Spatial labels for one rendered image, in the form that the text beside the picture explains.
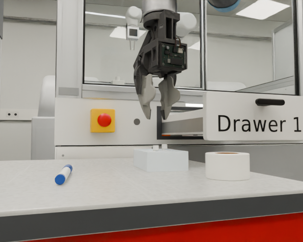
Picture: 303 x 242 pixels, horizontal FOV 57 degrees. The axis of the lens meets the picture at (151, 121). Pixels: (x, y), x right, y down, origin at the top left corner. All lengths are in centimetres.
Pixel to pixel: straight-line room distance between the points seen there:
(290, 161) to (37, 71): 368
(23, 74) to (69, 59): 345
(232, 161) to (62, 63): 64
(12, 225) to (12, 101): 405
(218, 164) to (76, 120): 55
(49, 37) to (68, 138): 361
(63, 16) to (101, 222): 76
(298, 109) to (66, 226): 63
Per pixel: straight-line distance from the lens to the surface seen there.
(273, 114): 73
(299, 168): 127
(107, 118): 82
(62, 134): 89
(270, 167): 117
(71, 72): 91
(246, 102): 69
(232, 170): 45
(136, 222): 31
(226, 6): 75
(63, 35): 95
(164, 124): 92
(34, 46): 442
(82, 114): 89
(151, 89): 56
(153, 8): 61
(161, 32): 58
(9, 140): 430
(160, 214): 31
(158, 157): 54
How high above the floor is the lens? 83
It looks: 3 degrees up
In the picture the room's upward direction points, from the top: straight up
